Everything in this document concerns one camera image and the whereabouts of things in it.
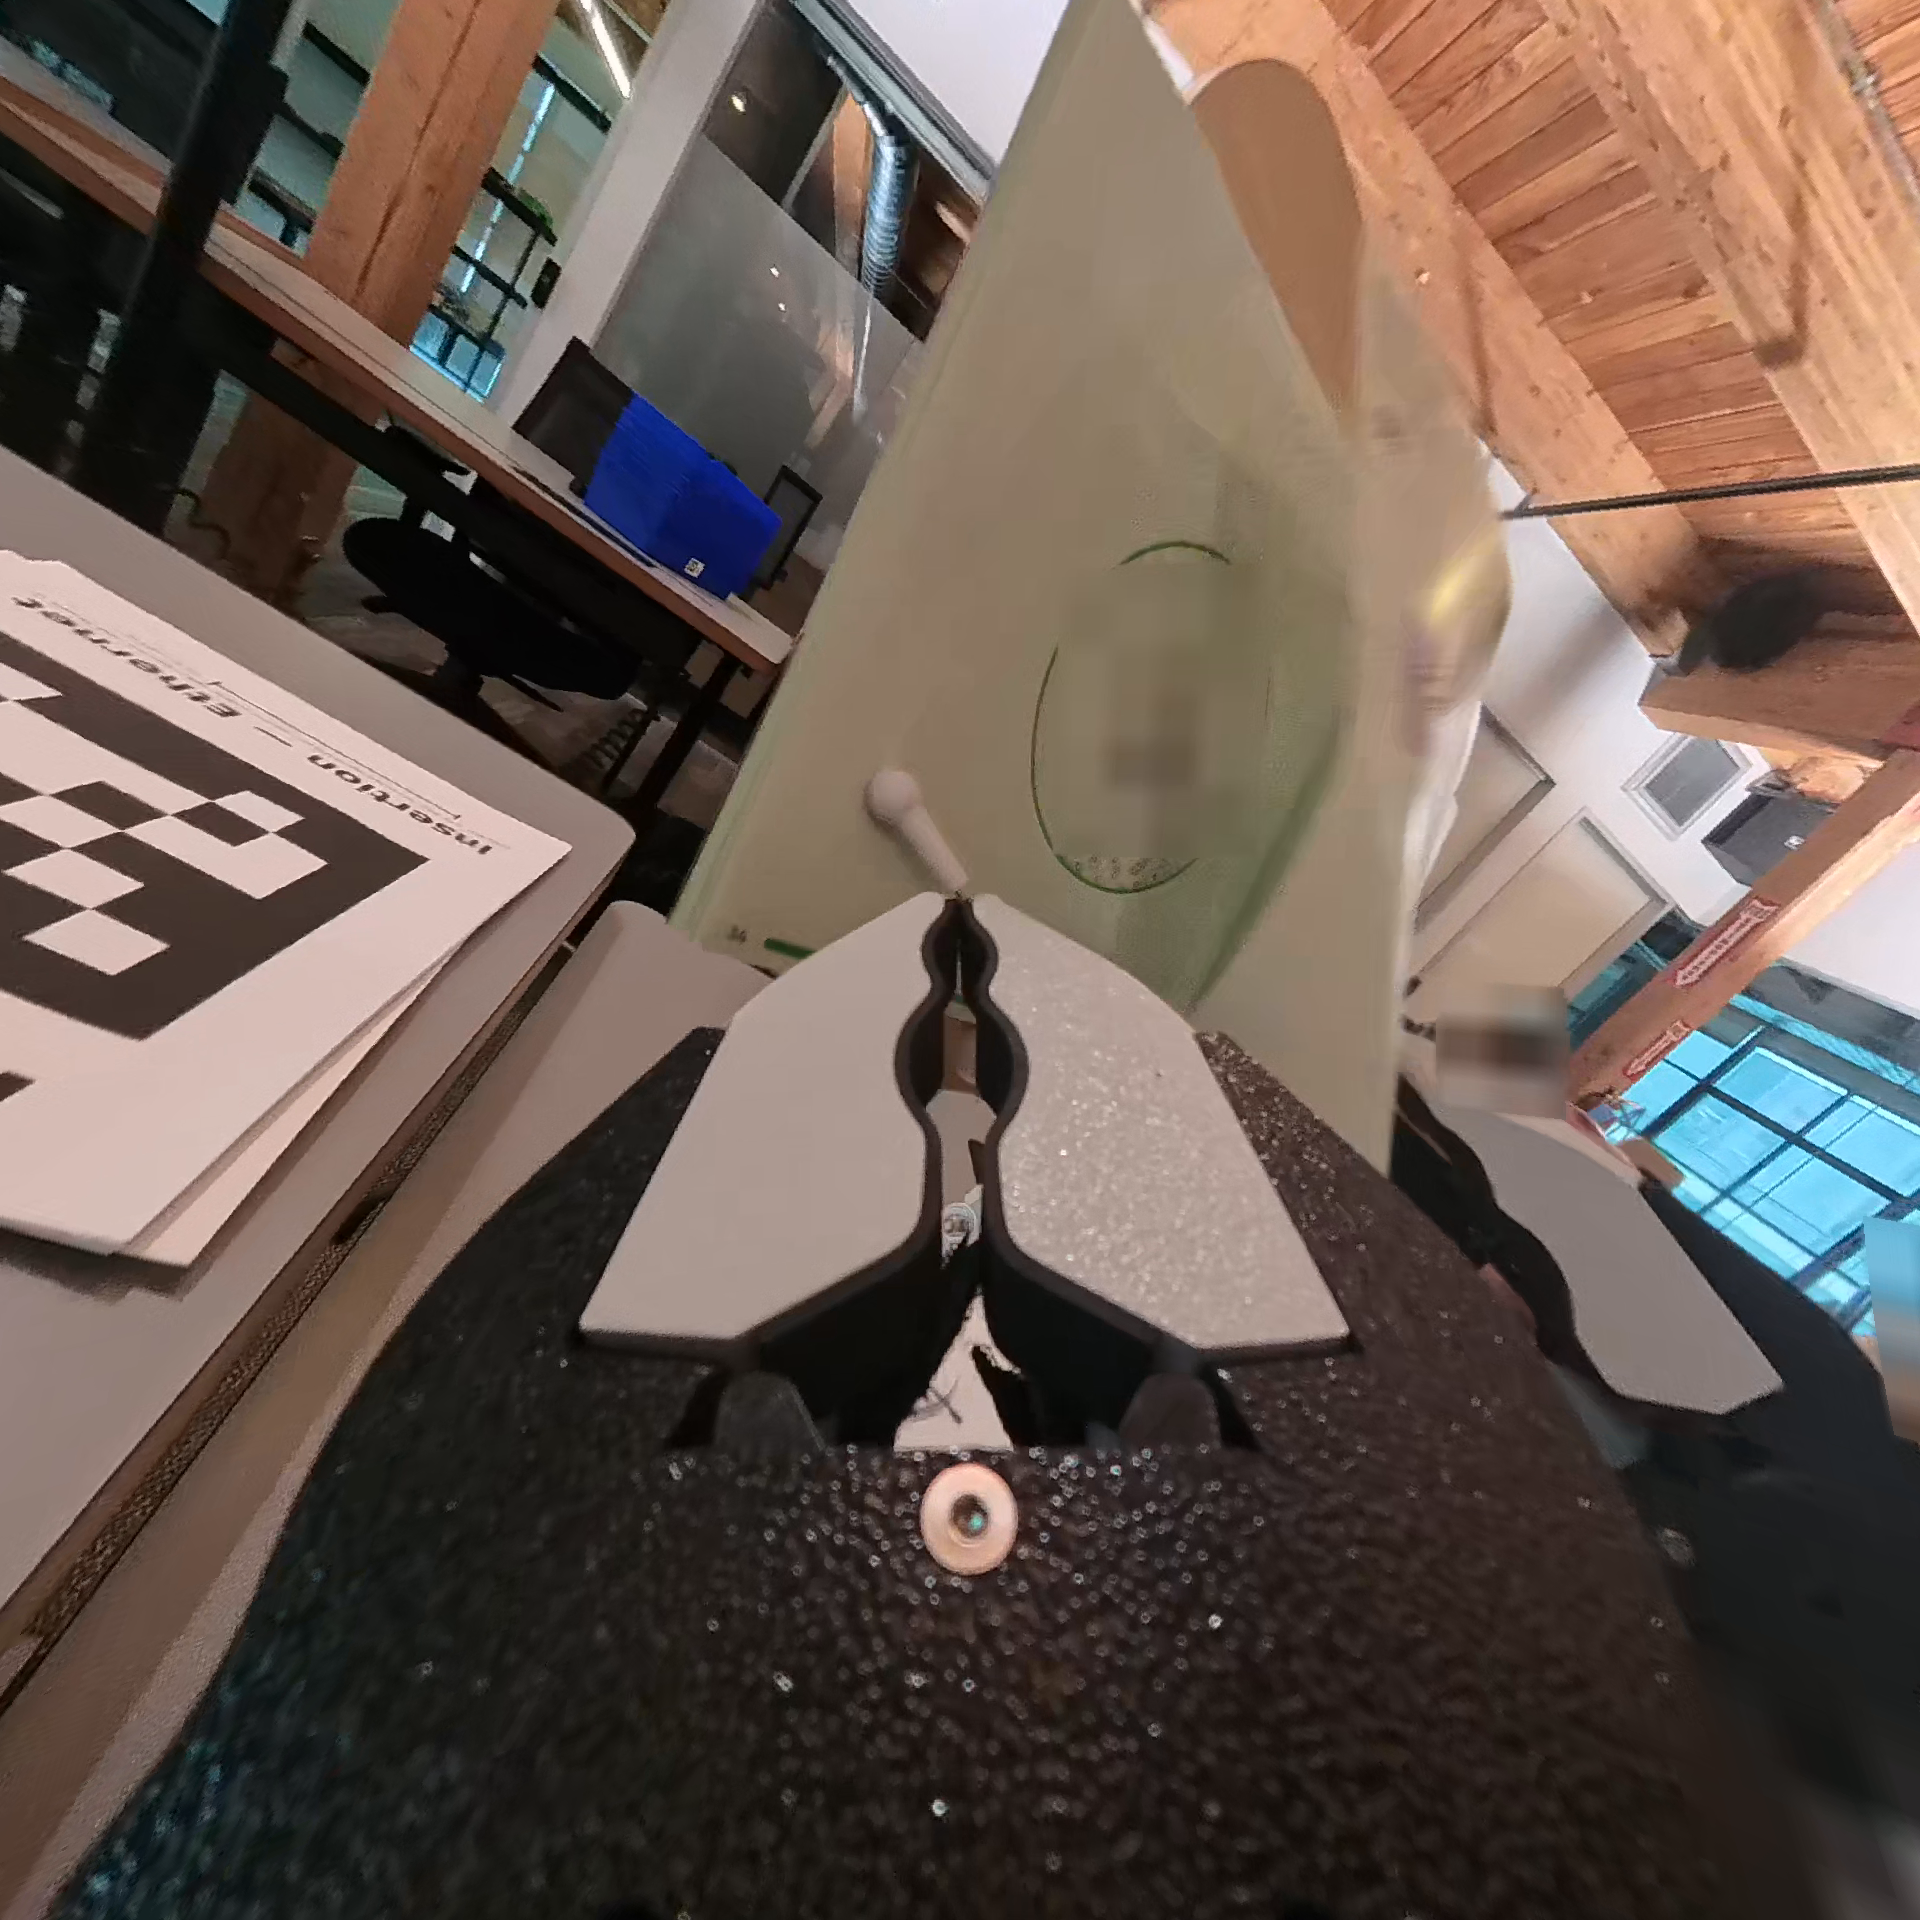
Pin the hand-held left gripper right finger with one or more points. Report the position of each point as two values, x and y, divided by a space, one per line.
1154 1184

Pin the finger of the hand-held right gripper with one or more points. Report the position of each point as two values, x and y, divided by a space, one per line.
1650 1290

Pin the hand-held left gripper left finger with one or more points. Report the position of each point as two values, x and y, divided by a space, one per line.
779 1170

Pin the brick instruction booklet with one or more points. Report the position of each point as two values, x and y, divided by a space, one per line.
1049 450

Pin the large window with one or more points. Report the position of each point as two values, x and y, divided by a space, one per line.
1769 1126

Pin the black emergency light box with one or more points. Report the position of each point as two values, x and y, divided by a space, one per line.
1769 837

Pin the plain white paper sheet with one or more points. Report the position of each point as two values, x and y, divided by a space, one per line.
240 1184

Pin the black office chair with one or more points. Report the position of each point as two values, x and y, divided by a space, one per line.
480 600

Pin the black framed tablet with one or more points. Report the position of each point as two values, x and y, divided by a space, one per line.
797 523

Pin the checker-printed paper sheet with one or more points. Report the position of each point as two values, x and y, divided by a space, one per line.
224 839

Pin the black round ceiling fixture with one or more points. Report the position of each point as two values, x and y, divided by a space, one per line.
1763 622

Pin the blue plastic bin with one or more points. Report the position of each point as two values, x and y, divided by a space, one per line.
675 494

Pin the black monitor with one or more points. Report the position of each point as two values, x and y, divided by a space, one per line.
570 411

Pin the thin black rod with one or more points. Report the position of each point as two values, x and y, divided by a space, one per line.
1711 493

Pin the frosted glass partition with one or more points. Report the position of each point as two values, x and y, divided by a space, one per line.
751 299

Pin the wooden post with red label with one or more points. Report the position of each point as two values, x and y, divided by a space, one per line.
1769 902

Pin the grey wall vent grille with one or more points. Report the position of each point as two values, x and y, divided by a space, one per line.
1688 779

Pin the small silver air duct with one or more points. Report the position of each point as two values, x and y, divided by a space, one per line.
888 194

